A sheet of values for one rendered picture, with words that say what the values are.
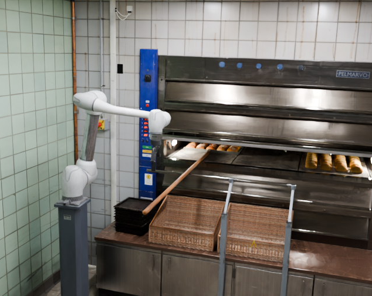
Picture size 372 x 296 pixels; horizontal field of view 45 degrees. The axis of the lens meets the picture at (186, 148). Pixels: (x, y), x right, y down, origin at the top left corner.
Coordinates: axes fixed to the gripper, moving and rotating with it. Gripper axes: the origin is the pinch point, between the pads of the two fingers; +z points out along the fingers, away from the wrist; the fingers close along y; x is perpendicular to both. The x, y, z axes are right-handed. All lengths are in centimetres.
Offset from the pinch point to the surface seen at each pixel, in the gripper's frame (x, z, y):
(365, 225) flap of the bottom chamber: 161, 56, -67
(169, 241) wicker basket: 4, 71, -31
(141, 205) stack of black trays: -28, 53, -57
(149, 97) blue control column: -28, -39, -83
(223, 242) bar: 49, 60, -16
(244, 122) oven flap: 57, -22, -79
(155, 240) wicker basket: -8, 72, -32
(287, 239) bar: 97, 51, -12
